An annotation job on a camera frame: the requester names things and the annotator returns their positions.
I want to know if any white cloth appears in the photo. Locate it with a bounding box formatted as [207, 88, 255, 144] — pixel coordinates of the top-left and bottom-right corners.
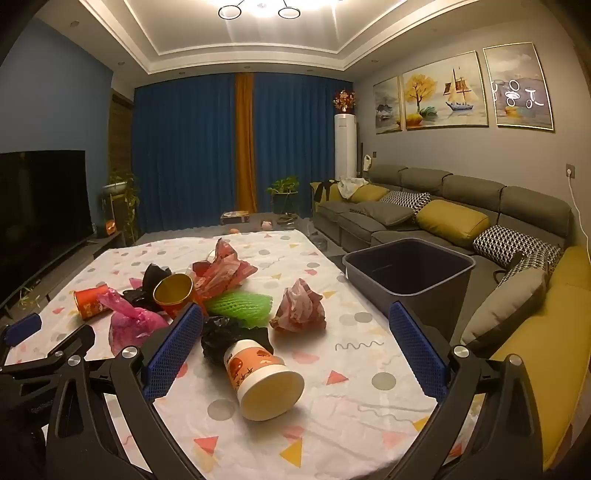
[337, 176, 370, 199]

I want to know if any yellow sofa seat pad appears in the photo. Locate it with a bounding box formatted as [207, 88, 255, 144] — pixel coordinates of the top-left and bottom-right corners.
[489, 244, 591, 469]

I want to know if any pink plastic bag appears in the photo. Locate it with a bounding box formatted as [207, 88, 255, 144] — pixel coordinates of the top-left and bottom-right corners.
[97, 292, 171, 358]

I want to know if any flat grey cushion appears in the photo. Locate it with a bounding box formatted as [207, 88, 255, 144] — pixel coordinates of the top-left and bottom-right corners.
[360, 202, 416, 227]

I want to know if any small yellow cushion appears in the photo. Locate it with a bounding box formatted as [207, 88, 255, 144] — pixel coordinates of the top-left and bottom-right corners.
[349, 184, 391, 204]

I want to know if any grey television cabinet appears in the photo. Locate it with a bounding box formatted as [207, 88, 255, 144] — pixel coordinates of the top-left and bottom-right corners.
[0, 231, 126, 319]

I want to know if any red gold paper can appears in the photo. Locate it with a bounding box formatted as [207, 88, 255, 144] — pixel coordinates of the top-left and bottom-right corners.
[153, 273, 195, 319]

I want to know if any orange white paper cup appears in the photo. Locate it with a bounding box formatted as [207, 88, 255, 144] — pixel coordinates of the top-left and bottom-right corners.
[224, 339, 305, 422]

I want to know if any green leaf sprig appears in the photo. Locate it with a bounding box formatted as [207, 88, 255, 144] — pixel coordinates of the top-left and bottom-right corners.
[16, 286, 47, 310]

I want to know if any blue curtain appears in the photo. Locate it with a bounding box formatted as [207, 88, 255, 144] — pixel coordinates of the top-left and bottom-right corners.
[133, 71, 238, 234]
[252, 71, 355, 217]

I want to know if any red gold flower ornament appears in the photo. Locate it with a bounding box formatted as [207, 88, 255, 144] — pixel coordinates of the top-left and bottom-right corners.
[332, 89, 358, 114]

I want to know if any ring ceiling lamp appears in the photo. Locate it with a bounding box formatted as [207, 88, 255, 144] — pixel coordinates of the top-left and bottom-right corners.
[217, 0, 345, 20]

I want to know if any black white patterned cushion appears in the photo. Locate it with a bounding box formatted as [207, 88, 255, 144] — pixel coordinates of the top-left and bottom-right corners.
[472, 224, 561, 268]
[496, 251, 561, 289]
[379, 190, 432, 214]

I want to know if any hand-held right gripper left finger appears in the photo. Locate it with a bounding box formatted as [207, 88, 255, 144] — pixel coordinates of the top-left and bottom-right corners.
[46, 304, 218, 480]

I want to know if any large yellow cushion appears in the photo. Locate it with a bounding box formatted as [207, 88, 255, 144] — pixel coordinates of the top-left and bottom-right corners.
[416, 199, 491, 247]

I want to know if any green foam net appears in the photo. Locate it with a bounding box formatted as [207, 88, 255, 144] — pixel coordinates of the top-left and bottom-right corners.
[205, 291, 273, 329]

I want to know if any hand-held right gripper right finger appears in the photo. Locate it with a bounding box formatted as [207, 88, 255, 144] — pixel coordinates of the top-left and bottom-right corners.
[388, 301, 546, 480]

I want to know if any grey sectional sofa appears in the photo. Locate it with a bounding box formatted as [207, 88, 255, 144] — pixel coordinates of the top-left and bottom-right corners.
[310, 164, 591, 472]

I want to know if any pink white bag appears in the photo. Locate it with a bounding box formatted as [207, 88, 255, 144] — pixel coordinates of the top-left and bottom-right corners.
[270, 278, 328, 333]

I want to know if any small orange red cup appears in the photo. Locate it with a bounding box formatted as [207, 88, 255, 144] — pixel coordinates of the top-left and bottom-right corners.
[74, 285, 114, 321]

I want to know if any green potted plant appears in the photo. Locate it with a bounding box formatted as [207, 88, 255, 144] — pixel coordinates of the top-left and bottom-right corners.
[266, 175, 301, 217]

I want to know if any white patterned tablecloth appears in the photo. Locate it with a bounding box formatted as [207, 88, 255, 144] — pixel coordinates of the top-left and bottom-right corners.
[0, 228, 490, 480]

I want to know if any dark grey plastic bin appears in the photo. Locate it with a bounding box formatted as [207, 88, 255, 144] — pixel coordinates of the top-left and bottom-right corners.
[342, 238, 476, 344]

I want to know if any sailboat and tree painting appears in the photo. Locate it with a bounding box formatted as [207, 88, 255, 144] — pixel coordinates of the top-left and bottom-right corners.
[402, 51, 489, 131]

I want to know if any black television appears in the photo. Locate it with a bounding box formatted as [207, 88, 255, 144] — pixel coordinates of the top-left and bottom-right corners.
[0, 150, 95, 301]

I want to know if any grey sky painting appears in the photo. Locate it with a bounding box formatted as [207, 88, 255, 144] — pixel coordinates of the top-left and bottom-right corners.
[482, 42, 555, 131]

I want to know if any red plastic bag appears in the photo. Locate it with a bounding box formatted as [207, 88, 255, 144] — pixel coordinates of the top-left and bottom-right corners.
[191, 237, 259, 305]

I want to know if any white floor air conditioner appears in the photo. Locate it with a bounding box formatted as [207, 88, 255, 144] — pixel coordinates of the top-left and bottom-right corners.
[334, 114, 358, 181]

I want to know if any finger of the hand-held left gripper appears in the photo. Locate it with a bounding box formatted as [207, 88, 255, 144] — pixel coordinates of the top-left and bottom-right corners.
[0, 323, 98, 384]
[0, 313, 43, 347]

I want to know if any black garment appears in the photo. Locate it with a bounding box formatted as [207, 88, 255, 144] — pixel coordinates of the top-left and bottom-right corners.
[314, 179, 342, 204]

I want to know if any plump grey cushion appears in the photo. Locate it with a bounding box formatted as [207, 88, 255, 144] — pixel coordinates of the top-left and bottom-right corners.
[460, 267, 548, 347]

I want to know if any black plastic bag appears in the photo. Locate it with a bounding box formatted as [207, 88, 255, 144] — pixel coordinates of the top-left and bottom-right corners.
[122, 263, 174, 310]
[201, 316, 273, 365]

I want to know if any trailing plant on stand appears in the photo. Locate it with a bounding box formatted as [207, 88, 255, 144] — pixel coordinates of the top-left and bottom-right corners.
[100, 170, 141, 245]

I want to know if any white cable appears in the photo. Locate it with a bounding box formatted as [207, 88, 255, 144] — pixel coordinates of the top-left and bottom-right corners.
[569, 175, 586, 247]

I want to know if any small landscape painting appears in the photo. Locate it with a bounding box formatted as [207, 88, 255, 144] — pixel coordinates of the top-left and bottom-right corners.
[372, 76, 402, 136]

